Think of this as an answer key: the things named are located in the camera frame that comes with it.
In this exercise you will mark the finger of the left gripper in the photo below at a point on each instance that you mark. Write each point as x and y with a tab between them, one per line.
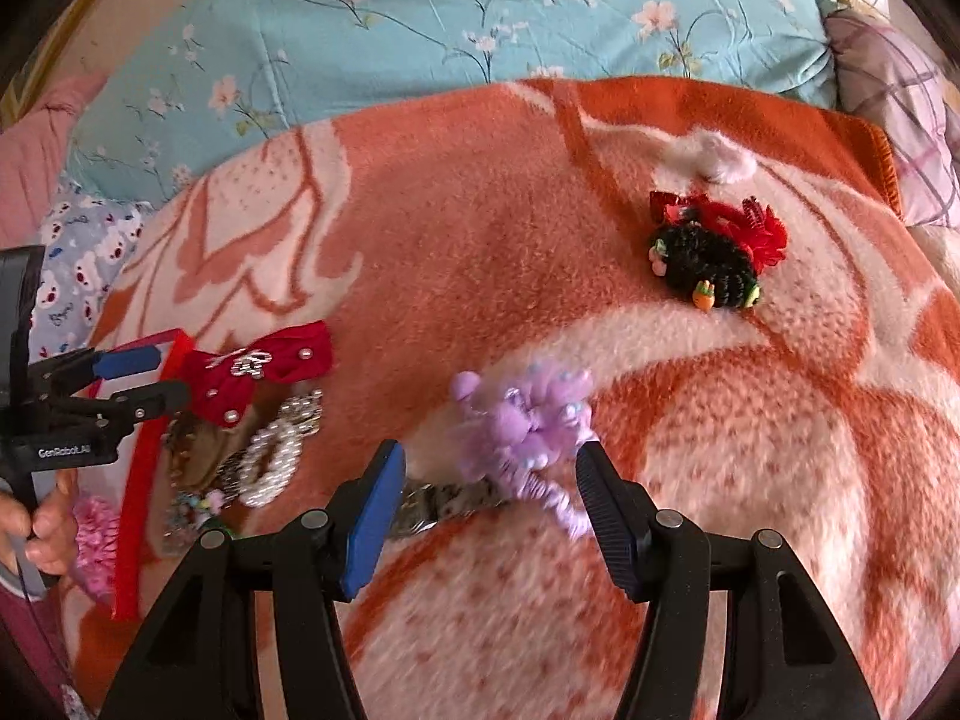
80	368
137	404

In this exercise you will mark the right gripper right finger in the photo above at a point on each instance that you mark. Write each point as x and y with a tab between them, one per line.
785	655

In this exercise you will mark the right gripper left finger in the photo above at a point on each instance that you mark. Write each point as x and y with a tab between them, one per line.
195	654

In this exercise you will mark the red bow hair clip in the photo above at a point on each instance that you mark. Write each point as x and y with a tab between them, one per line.
222	386

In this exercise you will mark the silver rhinestone hair clip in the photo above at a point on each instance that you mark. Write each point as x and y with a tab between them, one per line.
304	411

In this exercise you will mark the black gold wristwatch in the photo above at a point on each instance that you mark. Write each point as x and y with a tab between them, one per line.
425	505

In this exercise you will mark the small purple flower scrunchie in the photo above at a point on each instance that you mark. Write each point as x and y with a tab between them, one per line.
512	431

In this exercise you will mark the beige claw hair clip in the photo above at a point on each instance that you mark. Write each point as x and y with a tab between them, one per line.
202	457

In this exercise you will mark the red jewelry box tray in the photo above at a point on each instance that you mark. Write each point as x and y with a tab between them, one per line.
128	485

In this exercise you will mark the person's left hand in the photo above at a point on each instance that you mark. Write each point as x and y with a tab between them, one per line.
49	532

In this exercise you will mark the pink flower scrunchie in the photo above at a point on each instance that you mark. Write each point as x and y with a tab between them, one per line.
97	525

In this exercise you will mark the blue bear print pillow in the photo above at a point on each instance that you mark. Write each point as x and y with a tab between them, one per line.
88	239

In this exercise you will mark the pink quilted blanket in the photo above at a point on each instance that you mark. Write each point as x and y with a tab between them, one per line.
34	151

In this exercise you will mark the teal floral quilt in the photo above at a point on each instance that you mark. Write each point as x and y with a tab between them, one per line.
219	76

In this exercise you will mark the orange white fleece blanket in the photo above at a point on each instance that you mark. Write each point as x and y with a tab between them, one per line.
495	228

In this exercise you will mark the red ribbon hair clip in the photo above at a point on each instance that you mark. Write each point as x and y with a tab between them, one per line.
754	228

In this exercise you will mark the white fluffy pompom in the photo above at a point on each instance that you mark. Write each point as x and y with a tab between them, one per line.
721	161

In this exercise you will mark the purple plaid pillow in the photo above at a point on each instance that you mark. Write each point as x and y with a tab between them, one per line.
891	82

